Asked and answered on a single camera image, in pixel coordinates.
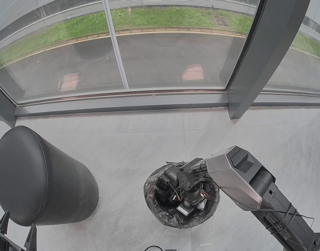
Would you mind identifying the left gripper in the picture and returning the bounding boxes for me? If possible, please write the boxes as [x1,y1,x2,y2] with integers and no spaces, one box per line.
[0,211,38,251]

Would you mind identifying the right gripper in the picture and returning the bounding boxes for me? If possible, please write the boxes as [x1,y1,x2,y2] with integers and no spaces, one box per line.
[177,183,206,216]

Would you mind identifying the black plastic bag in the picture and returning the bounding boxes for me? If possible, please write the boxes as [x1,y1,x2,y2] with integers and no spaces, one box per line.
[143,162,220,229]

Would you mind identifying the dark grey round chair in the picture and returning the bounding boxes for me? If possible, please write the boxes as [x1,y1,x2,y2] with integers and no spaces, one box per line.
[0,125,99,227]

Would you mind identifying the window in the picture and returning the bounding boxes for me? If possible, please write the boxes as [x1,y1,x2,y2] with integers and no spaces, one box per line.
[0,0,320,128]

